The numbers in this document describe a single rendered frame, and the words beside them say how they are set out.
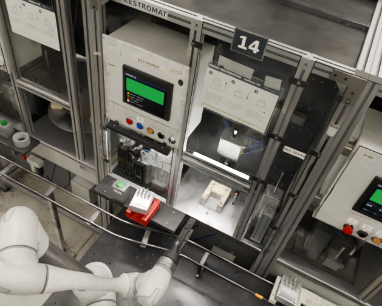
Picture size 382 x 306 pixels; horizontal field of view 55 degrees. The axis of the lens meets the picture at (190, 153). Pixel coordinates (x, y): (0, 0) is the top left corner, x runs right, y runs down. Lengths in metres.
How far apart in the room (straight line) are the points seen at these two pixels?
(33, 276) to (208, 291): 1.08
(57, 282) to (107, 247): 0.87
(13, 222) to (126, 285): 0.56
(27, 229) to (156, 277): 0.55
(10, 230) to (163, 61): 0.84
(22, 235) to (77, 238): 1.70
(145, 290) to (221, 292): 0.68
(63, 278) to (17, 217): 0.27
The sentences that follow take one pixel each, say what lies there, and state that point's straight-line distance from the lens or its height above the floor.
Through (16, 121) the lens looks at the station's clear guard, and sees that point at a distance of 2.61.
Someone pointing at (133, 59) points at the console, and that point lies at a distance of 1.61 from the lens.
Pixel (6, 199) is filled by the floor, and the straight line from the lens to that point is 3.43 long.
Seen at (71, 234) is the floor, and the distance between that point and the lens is 3.11.
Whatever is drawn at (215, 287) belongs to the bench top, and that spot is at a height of 0.68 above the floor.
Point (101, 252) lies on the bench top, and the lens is 2.22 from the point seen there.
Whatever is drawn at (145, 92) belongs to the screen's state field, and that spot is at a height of 1.65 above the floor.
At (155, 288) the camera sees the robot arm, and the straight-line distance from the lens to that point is 1.58.
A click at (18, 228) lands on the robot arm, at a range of 1.42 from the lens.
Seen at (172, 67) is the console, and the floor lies 1.81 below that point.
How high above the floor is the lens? 2.61
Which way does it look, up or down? 45 degrees down
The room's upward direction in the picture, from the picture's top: 10 degrees clockwise
